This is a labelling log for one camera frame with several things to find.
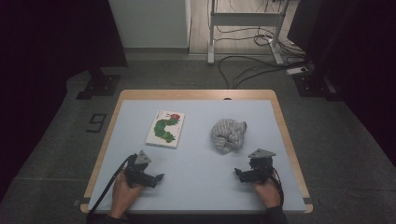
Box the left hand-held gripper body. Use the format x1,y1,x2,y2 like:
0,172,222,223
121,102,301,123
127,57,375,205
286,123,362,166
124,150,157,189

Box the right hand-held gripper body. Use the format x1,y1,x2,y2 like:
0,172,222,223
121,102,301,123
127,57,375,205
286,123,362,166
246,148,277,184

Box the grey striped cloth bag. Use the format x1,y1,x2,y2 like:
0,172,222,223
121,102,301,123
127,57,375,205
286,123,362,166
210,118,248,155

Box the white caterpillar picture book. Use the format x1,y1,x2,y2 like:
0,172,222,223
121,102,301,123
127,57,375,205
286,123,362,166
145,109,186,149

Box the person's right hand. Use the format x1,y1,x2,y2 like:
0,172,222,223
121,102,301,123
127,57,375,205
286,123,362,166
252,178,282,209

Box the person's left hand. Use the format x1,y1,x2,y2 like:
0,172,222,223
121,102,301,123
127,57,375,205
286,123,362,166
110,172,146,219

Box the light blue table mat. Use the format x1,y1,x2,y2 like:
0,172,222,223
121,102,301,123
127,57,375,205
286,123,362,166
88,99,307,215

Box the black floor tape mark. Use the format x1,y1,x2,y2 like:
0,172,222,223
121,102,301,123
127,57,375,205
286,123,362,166
86,113,107,133

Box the wooden table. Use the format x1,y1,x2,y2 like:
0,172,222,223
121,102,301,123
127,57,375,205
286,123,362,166
79,89,314,215

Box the black stand base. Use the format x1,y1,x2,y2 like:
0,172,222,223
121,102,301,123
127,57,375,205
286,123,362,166
292,73,344,103
76,66,121,101

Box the white power strip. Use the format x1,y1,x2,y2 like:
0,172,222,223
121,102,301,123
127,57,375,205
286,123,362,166
286,65,309,77

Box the dark curtain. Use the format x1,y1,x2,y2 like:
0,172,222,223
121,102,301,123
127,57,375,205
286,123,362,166
306,0,396,167
0,0,128,203

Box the white cabinet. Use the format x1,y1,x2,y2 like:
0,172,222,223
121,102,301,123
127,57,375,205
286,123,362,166
107,0,192,49

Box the dark monitor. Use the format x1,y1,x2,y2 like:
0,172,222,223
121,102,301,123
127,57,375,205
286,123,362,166
287,0,316,52

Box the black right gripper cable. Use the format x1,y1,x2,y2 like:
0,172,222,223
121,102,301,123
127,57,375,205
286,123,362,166
267,166,285,207

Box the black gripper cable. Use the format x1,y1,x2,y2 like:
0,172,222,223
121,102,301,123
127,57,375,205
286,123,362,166
87,154,138,219
267,166,285,207

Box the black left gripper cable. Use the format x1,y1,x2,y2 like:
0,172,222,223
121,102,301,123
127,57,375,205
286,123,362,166
87,154,138,219

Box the long black floor cable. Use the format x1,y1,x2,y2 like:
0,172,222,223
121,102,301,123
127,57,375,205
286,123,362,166
218,55,311,91

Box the tangled black floor cables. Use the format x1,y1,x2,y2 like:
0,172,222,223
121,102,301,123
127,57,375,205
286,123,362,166
214,25,307,59

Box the white metal stand frame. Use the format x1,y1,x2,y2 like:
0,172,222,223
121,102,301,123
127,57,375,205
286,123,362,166
207,0,291,65

